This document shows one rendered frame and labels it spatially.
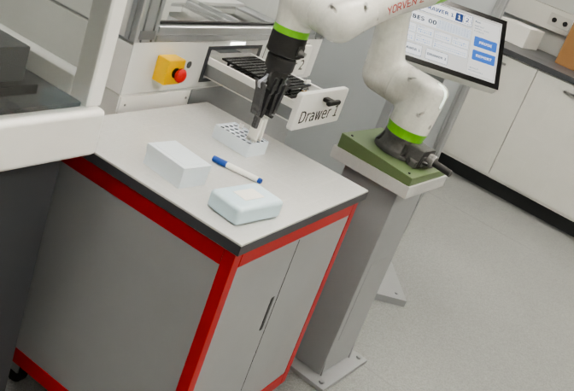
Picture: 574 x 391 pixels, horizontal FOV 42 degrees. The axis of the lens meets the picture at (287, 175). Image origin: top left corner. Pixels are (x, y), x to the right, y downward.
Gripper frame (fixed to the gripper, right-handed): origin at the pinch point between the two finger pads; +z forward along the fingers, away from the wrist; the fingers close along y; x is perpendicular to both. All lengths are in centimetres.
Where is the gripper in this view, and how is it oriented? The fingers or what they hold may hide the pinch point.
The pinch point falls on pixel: (257, 127)
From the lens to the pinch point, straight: 197.0
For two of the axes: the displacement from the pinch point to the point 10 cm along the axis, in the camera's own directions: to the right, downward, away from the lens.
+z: -3.2, 8.7, 3.6
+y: 5.6, -1.3, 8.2
